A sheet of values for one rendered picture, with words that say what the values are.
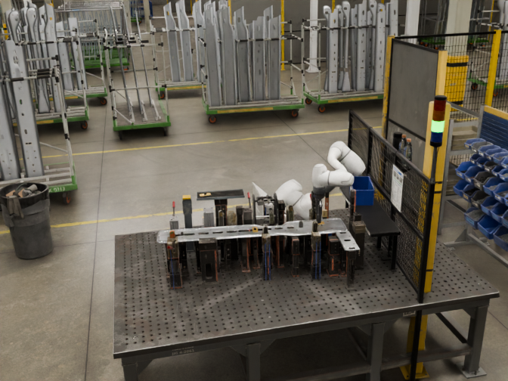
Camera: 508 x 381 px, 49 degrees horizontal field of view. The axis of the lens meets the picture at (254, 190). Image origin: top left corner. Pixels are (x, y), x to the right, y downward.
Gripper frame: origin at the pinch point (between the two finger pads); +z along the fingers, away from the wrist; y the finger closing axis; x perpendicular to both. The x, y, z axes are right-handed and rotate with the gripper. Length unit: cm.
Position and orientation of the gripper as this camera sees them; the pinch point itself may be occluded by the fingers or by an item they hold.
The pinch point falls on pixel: (318, 218)
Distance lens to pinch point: 414.8
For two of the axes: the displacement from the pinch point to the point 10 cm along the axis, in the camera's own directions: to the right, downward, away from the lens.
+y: -1.0, -3.7, 9.2
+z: 0.3, 9.3, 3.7
